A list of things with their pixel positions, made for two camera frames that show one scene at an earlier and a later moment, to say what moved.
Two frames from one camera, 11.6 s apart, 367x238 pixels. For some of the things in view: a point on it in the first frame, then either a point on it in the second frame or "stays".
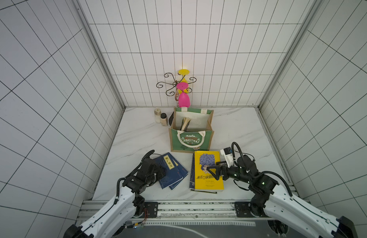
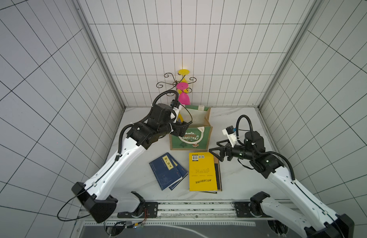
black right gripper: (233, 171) to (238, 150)
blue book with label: (173, 174) stays
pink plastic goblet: (184, 99) stays
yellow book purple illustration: (204, 180) to (180, 118)
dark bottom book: (192, 182) to (217, 172)
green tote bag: (191, 130) stays
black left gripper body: (157, 174) to (167, 128)
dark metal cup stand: (180, 86) stays
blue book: (183, 172) stays
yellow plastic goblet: (183, 72) stays
